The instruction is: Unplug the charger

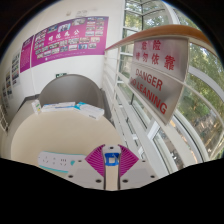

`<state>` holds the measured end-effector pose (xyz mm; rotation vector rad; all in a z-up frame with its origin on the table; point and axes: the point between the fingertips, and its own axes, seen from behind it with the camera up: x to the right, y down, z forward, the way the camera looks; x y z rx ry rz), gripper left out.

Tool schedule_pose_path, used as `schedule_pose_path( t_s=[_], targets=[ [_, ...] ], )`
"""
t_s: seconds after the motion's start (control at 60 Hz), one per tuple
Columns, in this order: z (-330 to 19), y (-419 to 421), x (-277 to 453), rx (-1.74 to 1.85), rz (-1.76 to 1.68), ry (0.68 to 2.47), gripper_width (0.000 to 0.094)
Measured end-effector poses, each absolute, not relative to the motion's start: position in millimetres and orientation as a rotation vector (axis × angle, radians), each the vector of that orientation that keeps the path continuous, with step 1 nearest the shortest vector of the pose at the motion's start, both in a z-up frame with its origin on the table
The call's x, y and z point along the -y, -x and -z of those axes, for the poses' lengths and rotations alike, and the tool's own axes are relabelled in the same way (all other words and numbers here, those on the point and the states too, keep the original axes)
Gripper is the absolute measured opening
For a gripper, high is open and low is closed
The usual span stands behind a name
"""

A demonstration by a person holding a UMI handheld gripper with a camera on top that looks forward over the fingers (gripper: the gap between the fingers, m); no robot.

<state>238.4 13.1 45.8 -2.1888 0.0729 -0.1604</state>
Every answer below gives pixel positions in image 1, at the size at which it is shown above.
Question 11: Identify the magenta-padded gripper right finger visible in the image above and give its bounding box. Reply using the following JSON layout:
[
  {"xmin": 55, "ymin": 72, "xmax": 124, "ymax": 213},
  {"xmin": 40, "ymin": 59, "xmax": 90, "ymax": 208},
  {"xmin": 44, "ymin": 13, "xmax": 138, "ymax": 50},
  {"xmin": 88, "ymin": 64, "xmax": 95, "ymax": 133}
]
[{"xmin": 118, "ymin": 144, "xmax": 158, "ymax": 191}]

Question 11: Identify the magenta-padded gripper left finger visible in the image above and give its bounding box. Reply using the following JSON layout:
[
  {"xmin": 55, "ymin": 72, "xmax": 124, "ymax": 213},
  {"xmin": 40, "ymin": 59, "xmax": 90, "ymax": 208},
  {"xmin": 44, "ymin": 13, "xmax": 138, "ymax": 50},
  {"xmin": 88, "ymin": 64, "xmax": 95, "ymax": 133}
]
[{"xmin": 65, "ymin": 144, "xmax": 107, "ymax": 191}]

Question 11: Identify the white power strip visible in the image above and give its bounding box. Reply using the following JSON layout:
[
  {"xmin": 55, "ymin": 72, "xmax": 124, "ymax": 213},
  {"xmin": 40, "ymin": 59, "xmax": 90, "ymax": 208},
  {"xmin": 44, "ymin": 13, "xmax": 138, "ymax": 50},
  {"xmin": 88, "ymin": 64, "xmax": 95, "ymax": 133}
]
[{"xmin": 37, "ymin": 150, "xmax": 87, "ymax": 174}]

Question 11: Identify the white railing with wooden handrail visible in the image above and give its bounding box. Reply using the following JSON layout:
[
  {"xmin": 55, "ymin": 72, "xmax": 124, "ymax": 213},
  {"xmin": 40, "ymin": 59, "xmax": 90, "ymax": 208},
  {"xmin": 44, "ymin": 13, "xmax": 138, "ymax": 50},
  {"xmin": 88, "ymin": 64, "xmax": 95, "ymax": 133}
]
[{"xmin": 102, "ymin": 23, "xmax": 224, "ymax": 178}]

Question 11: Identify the large white blue box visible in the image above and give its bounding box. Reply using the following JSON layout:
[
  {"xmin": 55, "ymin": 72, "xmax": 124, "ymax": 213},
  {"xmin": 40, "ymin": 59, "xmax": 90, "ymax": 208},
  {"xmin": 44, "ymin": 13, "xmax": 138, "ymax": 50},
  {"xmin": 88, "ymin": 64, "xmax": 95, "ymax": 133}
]
[{"xmin": 73, "ymin": 101, "xmax": 105, "ymax": 121}]

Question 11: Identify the flat white blue box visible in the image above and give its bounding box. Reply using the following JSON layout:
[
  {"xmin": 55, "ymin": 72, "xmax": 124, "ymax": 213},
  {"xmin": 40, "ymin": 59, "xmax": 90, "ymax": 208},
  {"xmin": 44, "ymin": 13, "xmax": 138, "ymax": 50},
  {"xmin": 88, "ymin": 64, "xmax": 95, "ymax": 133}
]
[
  {"xmin": 40, "ymin": 102, "xmax": 61, "ymax": 113},
  {"xmin": 56, "ymin": 101, "xmax": 77, "ymax": 110}
]

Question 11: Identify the small white green box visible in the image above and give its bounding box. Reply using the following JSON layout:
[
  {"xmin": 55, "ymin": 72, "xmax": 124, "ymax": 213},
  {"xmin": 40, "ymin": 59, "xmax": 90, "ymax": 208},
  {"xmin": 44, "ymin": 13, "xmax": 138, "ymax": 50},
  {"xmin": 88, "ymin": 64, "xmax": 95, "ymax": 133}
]
[{"xmin": 31, "ymin": 99, "xmax": 43, "ymax": 115}]

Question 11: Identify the small white stair railing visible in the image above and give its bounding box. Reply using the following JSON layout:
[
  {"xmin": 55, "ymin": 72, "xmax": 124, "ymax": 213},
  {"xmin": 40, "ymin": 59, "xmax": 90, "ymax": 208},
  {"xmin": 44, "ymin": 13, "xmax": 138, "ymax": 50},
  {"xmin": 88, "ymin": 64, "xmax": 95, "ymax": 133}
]
[{"xmin": 0, "ymin": 104, "xmax": 9, "ymax": 133}]

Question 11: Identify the grey sign with red lettering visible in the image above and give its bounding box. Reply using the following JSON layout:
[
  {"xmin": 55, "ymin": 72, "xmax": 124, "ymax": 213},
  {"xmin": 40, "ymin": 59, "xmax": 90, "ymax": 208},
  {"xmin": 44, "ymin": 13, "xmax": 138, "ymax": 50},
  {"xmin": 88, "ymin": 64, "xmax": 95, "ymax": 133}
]
[{"xmin": 128, "ymin": 36, "xmax": 190, "ymax": 125}]

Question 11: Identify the narrow magenta text poster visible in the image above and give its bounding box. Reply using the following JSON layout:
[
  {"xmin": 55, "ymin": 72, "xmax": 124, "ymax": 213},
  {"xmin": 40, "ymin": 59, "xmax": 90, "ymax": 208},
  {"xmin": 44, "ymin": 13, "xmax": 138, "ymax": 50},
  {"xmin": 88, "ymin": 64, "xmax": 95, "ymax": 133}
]
[{"xmin": 19, "ymin": 34, "xmax": 35, "ymax": 74}]

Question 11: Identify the large magenta photo poster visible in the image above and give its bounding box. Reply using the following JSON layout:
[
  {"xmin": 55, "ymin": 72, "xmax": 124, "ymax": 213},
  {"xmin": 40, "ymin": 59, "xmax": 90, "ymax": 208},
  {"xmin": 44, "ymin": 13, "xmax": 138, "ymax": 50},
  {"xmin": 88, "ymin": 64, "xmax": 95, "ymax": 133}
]
[{"xmin": 30, "ymin": 15, "xmax": 110, "ymax": 68}]

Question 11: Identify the white-framed glass window wall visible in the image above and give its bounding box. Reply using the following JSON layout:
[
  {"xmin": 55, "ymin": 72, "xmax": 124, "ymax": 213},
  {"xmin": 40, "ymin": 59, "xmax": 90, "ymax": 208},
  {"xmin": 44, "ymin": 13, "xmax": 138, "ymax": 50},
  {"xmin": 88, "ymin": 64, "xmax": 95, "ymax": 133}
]
[{"xmin": 121, "ymin": 0, "xmax": 224, "ymax": 161}]

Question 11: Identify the white photo wall panel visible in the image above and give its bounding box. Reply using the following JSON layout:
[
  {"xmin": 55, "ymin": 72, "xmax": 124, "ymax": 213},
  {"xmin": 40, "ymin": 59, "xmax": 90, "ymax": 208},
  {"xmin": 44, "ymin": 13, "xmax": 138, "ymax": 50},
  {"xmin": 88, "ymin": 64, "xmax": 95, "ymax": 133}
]
[
  {"xmin": 10, "ymin": 51, "xmax": 22, "ymax": 88},
  {"xmin": 0, "ymin": 84, "xmax": 8, "ymax": 109},
  {"xmin": 4, "ymin": 69, "xmax": 14, "ymax": 99}
]

